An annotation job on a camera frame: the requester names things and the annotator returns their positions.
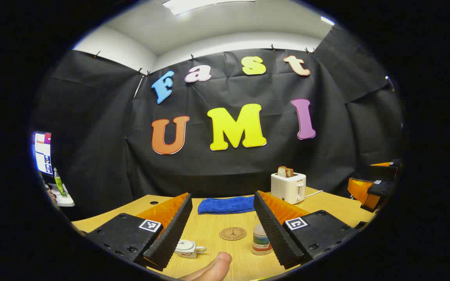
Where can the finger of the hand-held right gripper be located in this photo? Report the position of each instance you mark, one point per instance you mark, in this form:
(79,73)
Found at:
(385,171)
(381,189)

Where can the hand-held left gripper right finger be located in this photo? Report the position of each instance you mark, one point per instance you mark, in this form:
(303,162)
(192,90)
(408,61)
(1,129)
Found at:
(274,234)

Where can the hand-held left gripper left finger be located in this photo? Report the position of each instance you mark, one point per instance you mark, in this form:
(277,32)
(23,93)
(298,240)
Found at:
(170,238)

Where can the clear plastic water bottle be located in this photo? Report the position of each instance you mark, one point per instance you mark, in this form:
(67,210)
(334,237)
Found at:
(260,242)

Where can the white teacup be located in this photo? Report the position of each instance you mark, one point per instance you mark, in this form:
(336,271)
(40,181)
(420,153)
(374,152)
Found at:
(188,254)

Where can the round brown coaster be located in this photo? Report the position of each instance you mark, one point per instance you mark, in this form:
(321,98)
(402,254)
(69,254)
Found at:
(233,233)

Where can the green drink bottle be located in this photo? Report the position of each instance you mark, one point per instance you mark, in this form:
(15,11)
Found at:
(59,185)

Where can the white toaster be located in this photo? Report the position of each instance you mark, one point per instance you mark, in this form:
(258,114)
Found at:
(287,189)

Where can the blue towel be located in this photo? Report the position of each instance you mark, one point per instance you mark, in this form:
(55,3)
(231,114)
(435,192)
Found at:
(225,205)

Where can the bread slice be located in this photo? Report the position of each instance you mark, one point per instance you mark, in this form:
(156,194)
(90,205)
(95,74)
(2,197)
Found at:
(284,171)

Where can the silver metal fixture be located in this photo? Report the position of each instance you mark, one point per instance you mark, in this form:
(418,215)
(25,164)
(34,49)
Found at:
(390,83)

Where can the white side table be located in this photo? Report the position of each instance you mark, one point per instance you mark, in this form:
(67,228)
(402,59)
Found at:
(65,201)

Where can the black backdrop cloth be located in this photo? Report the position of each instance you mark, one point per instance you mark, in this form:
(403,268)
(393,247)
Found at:
(92,136)

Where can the computer monitor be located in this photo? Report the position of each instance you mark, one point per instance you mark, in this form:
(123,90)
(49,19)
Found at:
(42,152)

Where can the ceiling light panel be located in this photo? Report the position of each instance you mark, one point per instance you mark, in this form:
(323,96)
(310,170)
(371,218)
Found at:
(197,4)

